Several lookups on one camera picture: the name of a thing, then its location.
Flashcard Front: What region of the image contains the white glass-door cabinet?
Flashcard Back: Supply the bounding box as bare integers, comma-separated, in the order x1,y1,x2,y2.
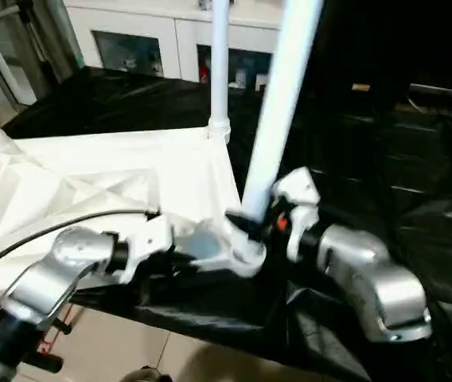
63,0,292,90

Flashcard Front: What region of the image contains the white plastic table top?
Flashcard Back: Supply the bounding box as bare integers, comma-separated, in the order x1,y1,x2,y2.
0,126,269,308

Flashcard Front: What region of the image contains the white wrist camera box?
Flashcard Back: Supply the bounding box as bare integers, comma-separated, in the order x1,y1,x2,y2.
269,166,323,265
118,213,177,284

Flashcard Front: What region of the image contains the black flat device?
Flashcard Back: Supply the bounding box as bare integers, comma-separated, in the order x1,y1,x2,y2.
407,83,452,107

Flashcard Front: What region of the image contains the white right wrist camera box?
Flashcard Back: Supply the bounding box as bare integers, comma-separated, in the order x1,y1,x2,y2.
269,166,323,265

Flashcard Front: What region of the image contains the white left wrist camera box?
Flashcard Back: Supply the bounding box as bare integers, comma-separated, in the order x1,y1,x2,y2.
118,213,177,284

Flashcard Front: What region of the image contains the black work mat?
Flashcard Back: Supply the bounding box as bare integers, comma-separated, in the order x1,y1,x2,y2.
0,68,452,382

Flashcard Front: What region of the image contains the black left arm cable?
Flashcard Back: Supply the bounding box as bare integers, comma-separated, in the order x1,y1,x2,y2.
0,209,163,281

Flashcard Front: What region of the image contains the grey metal rack frame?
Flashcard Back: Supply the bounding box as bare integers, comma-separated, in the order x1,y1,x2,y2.
0,0,77,106

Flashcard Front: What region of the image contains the black metal table frame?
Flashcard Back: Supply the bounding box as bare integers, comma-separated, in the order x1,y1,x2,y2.
19,317,74,373

